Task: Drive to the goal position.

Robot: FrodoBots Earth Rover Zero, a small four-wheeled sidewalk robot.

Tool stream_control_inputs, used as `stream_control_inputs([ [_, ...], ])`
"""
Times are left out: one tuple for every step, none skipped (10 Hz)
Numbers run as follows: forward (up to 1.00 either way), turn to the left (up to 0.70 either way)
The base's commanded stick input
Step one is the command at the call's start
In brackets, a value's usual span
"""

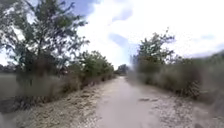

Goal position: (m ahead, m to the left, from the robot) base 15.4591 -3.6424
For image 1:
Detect dry grass verge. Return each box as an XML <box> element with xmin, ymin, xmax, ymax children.
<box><xmin>0</xmin><ymin>78</ymin><xmax>116</xmax><ymax>128</ymax></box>

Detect distant trees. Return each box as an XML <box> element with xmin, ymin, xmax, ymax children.
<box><xmin>114</xmin><ymin>63</ymin><xmax>130</xmax><ymax>76</ymax></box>

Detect pale dirt path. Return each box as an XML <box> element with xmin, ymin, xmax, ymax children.
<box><xmin>77</xmin><ymin>75</ymin><xmax>204</xmax><ymax>128</ymax></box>

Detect tall leafy tree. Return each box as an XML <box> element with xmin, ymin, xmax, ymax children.
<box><xmin>0</xmin><ymin>0</ymin><xmax>91</xmax><ymax>79</ymax></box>

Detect hedge of dry bushes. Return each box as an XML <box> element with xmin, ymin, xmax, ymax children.
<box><xmin>128</xmin><ymin>51</ymin><xmax>224</xmax><ymax>106</ymax></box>

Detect small green tree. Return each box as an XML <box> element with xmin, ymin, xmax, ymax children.
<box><xmin>134</xmin><ymin>30</ymin><xmax>177</xmax><ymax>66</ymax></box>

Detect row of bushes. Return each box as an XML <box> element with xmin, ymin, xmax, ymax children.
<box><xmin>13</xmin><ymin>49</ymin><xmax>118</xmax><ymax>101</ymax></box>

